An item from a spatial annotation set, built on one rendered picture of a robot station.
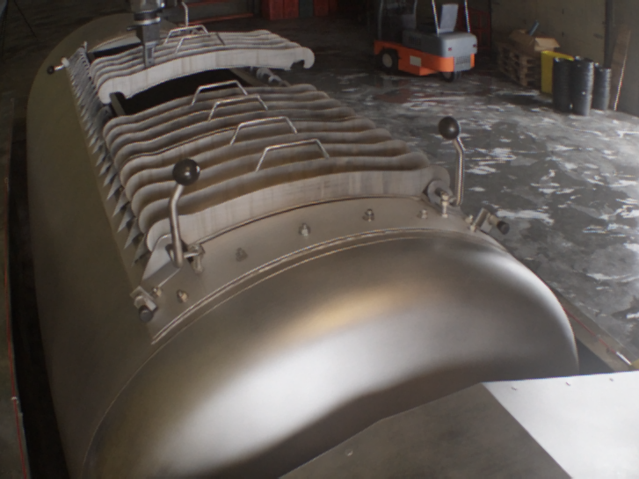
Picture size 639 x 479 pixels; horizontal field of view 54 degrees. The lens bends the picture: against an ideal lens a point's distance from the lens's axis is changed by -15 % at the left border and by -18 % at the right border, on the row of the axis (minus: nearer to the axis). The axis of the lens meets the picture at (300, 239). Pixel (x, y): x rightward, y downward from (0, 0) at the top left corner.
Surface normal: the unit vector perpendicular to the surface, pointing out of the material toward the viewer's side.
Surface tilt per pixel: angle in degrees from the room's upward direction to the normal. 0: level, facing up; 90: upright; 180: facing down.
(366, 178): 90
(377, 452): 21
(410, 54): 90
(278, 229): 9
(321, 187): 90
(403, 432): 0
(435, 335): 65
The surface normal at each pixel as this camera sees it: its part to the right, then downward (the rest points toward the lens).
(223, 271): -0.33, -0.77
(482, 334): 0.47, 0.00
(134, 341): -0.59, -0.58
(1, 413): -0.03, -0.88
